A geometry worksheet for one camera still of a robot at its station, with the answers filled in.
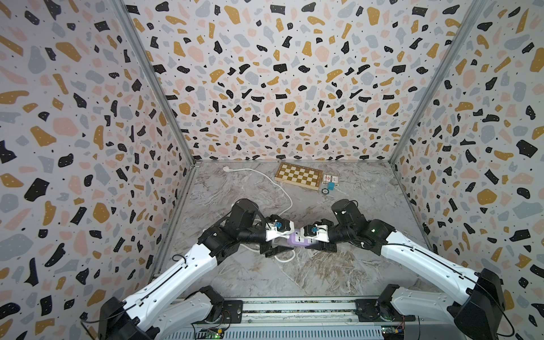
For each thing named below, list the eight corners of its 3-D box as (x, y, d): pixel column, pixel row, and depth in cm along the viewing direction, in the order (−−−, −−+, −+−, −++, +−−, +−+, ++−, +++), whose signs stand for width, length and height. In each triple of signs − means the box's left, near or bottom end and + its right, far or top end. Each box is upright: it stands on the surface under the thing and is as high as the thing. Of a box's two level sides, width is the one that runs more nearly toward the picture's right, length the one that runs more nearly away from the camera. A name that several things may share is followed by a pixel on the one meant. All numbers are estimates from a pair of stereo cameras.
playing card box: (322, 185, 114) (322, 182, 113) (320, 177, 118) (321, 174, 116) (339, 185, 114) (340, 182, 113) (338, 177, 118) (338, 174, 117)
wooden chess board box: (274, 181, 116) (274, 176, 113) (280, 165, 123) (280, 161, 121) (318, 191, 112) (319, 187, 109) (322, 174, 119) (323, 170, 117)
